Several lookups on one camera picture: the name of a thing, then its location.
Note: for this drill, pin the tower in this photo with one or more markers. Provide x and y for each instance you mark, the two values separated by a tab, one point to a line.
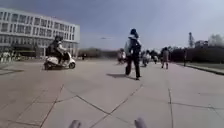
191	40

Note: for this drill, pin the grass strip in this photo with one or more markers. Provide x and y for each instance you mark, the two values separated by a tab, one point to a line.
210	65

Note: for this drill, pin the robot's own part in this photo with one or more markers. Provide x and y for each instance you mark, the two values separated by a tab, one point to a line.
75	124
140	123

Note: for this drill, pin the row of trees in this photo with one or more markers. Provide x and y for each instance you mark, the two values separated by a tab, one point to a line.
200	53

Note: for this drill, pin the group of people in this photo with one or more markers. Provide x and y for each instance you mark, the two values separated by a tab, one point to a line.
146	56

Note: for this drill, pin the white building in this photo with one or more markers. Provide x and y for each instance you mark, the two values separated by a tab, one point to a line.
30	30

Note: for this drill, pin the person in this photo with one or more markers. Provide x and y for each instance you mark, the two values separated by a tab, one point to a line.
57	48
165	56
133	53

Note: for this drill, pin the white scooter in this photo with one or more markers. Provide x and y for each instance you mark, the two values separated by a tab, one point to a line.
51	62

